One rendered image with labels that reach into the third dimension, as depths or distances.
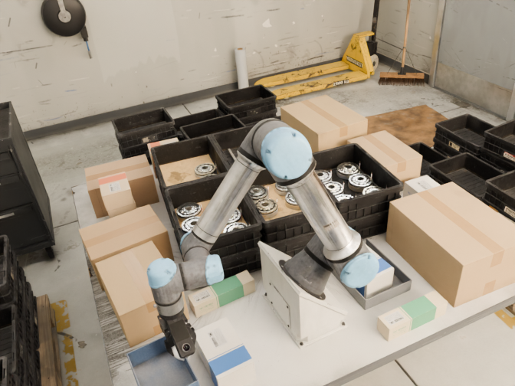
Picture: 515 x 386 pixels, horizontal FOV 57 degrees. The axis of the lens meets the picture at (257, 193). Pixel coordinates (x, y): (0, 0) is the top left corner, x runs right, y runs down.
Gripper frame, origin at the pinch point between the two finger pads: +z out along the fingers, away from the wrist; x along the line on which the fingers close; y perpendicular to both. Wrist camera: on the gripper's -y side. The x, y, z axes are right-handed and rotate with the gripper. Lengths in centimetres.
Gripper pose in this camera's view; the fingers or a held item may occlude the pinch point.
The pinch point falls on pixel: (185, 358)
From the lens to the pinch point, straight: 148.4
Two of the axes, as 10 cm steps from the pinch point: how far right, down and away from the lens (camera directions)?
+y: -4.9, -4.6, 7.4
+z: 0.8, 8.2, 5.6
